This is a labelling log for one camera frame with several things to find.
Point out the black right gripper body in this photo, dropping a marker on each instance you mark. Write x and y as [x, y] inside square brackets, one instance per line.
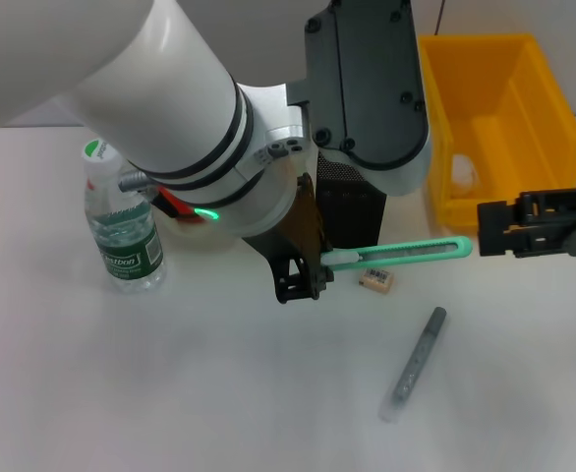
[573, 221]

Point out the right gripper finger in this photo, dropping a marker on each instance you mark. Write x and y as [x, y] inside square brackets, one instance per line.
[501, 243]
[497, 214]

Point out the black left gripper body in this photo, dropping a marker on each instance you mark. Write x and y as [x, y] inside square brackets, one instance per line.
[298, 231]

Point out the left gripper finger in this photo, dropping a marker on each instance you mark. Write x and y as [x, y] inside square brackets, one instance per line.
[307, 282]

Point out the white paper ball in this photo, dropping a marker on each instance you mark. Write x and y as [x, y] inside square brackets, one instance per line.
[465, 174]

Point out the mint green utility knife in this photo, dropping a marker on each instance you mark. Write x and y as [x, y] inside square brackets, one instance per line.
[401, 251]

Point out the clear green label water bottle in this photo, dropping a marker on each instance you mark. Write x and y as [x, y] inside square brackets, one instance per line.
[121, 236]

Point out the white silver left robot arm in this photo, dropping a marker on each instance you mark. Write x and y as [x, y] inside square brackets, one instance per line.
[121, 83]

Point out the black mesh pen holder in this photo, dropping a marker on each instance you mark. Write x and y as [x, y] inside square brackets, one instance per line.
[352, 216]

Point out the beige eraser with barcode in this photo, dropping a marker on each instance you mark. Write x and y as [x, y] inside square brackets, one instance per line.
[376, 281]

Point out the grey marker pen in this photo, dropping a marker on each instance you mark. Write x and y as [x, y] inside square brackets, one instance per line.
[416, 364]

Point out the yellow plastic storage bin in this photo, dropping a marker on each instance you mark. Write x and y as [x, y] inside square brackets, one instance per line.
[504, 123]

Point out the pale green glass bowl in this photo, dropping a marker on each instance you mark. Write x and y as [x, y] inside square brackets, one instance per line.
[194, 236]

